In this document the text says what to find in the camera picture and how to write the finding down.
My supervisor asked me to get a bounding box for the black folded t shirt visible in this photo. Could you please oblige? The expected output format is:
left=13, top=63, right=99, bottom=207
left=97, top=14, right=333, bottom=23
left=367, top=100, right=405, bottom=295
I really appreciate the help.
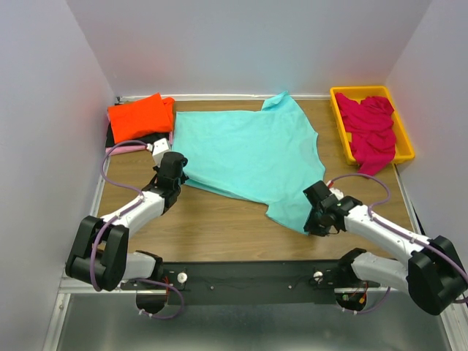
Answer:
left=105, top=124, right=170, bottom=148

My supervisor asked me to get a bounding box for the yellow plastic bin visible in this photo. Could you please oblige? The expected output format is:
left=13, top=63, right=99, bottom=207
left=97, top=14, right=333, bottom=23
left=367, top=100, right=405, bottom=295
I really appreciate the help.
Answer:
left=330, top=86, right=415, bottom=165

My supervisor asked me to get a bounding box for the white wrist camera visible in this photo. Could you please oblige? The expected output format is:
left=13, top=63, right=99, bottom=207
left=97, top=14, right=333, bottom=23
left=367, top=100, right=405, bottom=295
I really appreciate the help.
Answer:
left=146, top=138, right=171, bottom=166
left=326, top=181, right=344, bottom=200

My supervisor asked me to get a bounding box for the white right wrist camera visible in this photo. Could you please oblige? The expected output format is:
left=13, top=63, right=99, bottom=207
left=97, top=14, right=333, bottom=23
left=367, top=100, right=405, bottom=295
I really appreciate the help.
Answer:
left=326, top=181, right=344, bottom=200

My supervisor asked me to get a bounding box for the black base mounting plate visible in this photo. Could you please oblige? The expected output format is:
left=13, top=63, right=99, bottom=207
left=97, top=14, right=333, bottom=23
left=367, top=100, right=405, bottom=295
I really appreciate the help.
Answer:
left=121, top=260, right=376, bottom=312

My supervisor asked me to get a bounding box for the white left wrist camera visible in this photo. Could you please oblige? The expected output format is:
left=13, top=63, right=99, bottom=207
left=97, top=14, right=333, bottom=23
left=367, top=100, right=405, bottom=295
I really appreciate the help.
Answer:
left=146, top=138, right=171, bottom=166

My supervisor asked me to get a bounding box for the teal t shirt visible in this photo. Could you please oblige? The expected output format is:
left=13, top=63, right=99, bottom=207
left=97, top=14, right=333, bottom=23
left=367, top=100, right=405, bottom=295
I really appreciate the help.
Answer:
left=173, top=92, right=325, bottom=233

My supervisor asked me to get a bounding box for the magenta crumpled t shirt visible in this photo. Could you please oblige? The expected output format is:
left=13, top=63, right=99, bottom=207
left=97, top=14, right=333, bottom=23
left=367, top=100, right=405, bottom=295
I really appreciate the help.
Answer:
left=335, top=93, right=396, bottom=176

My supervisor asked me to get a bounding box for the pink folded t shirt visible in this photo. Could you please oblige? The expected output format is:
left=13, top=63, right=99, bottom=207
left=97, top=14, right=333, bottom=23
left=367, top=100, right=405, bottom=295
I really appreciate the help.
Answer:
left=105, top=130, right=173, bottom=155

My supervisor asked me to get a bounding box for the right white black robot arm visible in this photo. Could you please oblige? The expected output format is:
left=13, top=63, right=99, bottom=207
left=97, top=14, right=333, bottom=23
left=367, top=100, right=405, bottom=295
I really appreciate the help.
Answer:
left=303, top=181, right=467, bottom=315

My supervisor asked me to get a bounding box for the aluminium frame rail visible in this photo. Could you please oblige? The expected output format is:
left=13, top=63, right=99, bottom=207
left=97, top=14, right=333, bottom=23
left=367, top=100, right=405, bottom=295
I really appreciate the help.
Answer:
left=53, top=275, right=467, bottom=350

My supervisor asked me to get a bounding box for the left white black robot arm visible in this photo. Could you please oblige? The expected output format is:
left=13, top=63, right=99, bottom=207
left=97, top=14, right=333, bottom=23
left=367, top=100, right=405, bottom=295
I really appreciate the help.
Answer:
left=65, top=151, right=188, bottom=291

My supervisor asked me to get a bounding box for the orange folded t shirt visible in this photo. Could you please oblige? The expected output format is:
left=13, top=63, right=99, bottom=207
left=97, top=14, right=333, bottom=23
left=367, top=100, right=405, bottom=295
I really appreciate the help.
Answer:
left=107, top=93, right=175, bottom=137

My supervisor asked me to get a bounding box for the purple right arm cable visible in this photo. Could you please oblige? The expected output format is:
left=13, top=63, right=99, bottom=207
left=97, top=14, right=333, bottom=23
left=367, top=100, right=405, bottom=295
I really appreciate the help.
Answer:
left=326, top=173, right=468, bottom=304

